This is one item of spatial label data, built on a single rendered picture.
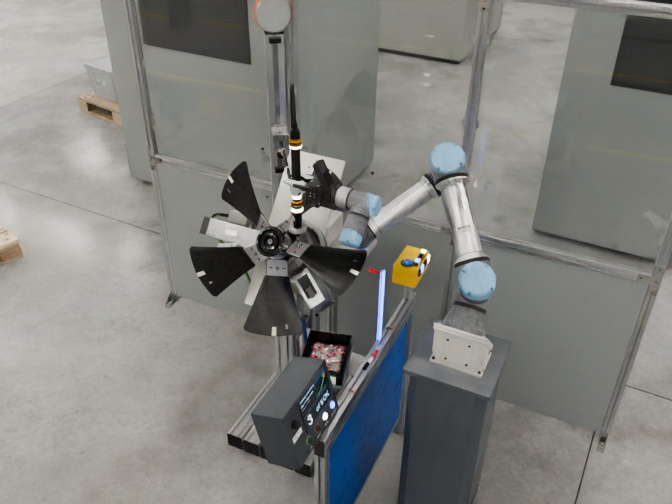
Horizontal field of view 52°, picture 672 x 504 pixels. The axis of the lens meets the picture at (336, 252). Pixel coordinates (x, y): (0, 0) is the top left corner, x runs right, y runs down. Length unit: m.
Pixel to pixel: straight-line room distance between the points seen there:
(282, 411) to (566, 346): 1.79
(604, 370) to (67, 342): 2.89
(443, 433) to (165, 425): 1.60
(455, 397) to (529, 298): 0.97
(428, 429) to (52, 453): 1.90
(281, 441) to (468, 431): 0.80
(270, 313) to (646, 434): 2.08
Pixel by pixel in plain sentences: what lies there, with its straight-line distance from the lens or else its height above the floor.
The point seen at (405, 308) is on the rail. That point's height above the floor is 0.86.
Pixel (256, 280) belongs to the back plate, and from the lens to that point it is 2.92.
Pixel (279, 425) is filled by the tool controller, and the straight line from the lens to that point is 1.90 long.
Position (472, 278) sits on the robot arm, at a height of 1.36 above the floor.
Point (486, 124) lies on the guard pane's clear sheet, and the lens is 2.91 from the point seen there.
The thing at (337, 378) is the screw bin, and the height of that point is 0.85.
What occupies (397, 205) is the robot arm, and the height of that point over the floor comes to 1.42.
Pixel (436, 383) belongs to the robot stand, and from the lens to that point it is 2.37.
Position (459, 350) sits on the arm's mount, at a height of 1.09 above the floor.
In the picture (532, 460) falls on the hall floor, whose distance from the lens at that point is 3.53.
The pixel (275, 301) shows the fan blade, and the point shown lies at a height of 1.03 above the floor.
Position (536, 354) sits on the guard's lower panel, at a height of 0.42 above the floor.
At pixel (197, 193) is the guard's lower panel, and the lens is 3.78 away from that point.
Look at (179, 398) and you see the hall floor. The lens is 3.74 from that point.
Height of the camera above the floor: 2.64
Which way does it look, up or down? 34 degrees down
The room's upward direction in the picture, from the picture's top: 1 degrees clockwise
